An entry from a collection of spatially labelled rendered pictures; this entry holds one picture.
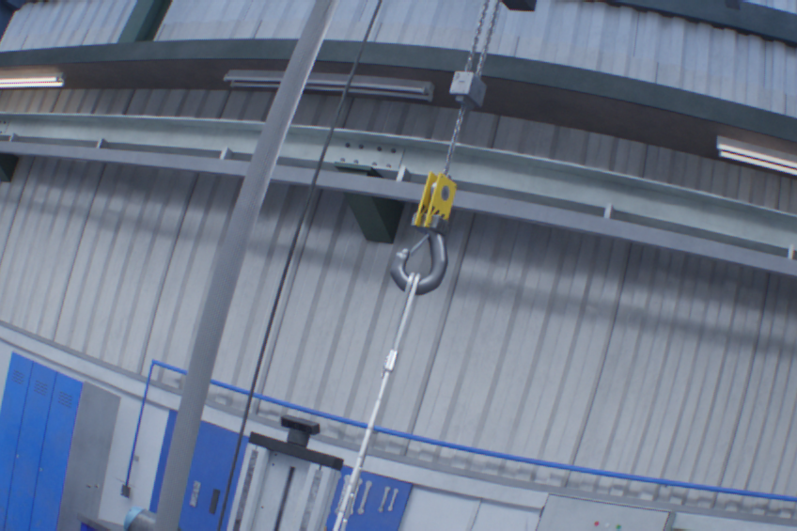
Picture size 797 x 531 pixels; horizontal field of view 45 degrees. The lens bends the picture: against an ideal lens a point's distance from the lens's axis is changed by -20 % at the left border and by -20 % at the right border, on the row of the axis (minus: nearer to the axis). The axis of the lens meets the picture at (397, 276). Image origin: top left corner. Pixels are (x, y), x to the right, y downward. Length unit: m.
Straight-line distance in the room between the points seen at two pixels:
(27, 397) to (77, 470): 0.70
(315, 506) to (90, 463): 4.23
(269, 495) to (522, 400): 3.08
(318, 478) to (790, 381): 3.50
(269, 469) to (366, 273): 3.53
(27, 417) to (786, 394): 5.30
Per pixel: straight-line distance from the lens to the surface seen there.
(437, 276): 2.01
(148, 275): 7.92
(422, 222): 2.03
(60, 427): 7.44
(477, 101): 2.12
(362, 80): 7.10
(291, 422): 3.62
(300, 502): 3.56
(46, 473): 7.51
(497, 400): 6.59
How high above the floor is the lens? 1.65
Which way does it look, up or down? 12 degrees up
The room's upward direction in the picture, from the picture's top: 16 degrees clockwise
